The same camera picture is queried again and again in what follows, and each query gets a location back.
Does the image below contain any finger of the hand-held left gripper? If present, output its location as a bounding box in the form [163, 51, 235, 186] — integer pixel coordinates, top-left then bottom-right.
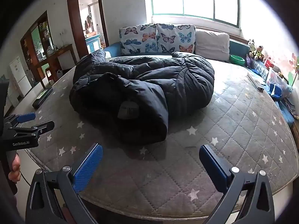
[10, 121, 55, 139]
[4, 112, 36, 131]

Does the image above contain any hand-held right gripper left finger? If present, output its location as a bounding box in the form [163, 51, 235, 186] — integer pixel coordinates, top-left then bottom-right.
[25, 143, 103, 224]

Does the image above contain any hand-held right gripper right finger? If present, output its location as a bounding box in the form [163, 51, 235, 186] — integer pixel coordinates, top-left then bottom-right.
[199, 144, 275, 224]

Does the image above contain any black puffer jacket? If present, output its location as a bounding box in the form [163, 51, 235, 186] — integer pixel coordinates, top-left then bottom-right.
[69, 50, 215, 145]

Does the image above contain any person's left hand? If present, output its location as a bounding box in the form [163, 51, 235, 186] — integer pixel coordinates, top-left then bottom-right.
[8, 152, 22, 183]

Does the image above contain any black flat case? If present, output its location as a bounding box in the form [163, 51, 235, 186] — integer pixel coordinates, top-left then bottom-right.
[32, 87, 54, 109]

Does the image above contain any grey star quilted mattress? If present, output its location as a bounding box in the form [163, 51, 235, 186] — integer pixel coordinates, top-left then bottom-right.
[24, 51, 299, 220]

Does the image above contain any white refrigerator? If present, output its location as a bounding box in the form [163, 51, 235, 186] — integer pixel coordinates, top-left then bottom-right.
[9, 56, 33, 97]

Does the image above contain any wooden display cabinet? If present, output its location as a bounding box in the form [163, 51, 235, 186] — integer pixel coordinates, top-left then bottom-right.
[20, 10, 56, 89]

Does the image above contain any wooden desk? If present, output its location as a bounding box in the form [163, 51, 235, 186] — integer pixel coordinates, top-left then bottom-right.
[45, 44, 77, 81]

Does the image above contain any long white box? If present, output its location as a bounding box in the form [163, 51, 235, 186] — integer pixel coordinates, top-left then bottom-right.
[247, 73, 265, 92]

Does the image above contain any blue cupboard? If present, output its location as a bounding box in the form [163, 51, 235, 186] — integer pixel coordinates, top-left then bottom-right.
[85, 34, 101, 53]

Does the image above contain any dark blue box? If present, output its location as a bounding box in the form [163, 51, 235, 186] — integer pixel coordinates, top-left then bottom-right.
[251, 59, 269, 80]

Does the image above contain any clear plastic bag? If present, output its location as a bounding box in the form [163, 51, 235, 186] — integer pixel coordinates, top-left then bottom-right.
[266, 69, 293, 98]

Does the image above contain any green plastic basin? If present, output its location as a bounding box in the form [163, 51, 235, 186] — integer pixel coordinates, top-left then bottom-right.
[229, 54, 246, 66]

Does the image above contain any red box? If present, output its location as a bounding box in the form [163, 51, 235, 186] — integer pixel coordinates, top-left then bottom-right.
[265, 59, 280, 72]

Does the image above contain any teal headboard cushion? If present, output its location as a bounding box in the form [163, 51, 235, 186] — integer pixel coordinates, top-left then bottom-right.
[229, 38, 250, 59]

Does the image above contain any beige pillow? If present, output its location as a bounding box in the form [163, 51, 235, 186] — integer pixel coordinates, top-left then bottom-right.
[194, 28, 230, 62]

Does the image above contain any brown bear plush toy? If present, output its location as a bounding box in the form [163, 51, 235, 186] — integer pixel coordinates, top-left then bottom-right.
[253, 45, 265, 61]

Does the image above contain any butterfly print pillow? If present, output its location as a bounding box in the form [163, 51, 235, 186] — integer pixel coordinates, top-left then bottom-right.
[119, 24, 158, 56]
[156, 23, 196, 54]

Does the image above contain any black cable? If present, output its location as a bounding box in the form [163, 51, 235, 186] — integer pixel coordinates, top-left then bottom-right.
[20, 171, 31, 188]

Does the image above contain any brown door frame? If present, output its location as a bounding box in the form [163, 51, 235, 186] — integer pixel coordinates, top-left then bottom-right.
[67, 0, 109, 60]

